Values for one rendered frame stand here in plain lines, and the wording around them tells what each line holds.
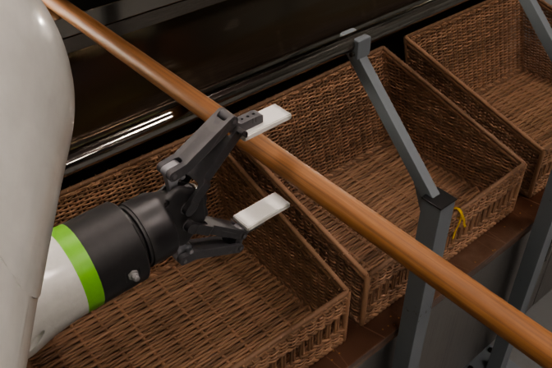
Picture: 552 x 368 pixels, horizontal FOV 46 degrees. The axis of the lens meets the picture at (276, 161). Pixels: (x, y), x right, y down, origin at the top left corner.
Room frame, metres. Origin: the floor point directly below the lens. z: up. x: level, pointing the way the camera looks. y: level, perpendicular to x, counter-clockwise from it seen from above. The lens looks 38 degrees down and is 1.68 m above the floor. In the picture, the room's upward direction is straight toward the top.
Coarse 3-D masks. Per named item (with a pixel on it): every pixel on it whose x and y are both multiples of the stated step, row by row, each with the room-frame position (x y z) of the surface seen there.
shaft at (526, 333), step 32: (64, 0) 1.06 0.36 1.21; (96, 32) 0.95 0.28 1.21; (128, 64) 0.87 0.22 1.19; (160, 64) 0.84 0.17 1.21; (192, 96) 0.75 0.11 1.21; (288, 160) 0.61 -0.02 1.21; (320, 192) 0.56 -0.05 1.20; (352, 224) 0.52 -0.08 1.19; (384, 224) 0.50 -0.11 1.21; (416, 256) 0.46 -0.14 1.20; (448, 288) 0.42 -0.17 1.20; (480, 288) 0.42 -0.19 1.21; (480, 320) 0.39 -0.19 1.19; (512, 320) 0.38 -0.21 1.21; (544, 352) 0.35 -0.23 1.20
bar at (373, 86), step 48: (432, 0) 1.13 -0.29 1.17; (528, 0) 1.28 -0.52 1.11; (336, 48) 0.96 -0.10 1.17; (240, 96) 0.83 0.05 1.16; (384, 96) 0.95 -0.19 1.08; (96, 144) 0.69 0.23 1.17; (432, 192) 0.84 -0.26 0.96; (432, 240) 0.81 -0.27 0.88; (528, 240) 1.15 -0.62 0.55; (432, 288) 0.83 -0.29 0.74; (528, 288) 1.12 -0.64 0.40
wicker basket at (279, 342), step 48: (240, 192) 1.09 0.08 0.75; (288, 240) 0.96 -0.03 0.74; (144, 288) 0.96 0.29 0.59; (192, 288) 0.96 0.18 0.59; (240, 288) 0.95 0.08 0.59; (288, 288) 0.95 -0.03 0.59; (336, 288) 0.84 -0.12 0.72; (96, 336) 0.83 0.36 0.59; (144, 336) 0.83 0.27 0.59; (192, 336) 0.83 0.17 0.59; (240, 336) 0.83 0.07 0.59; (288, 336) 0.73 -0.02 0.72; (336, 336) 0.81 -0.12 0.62
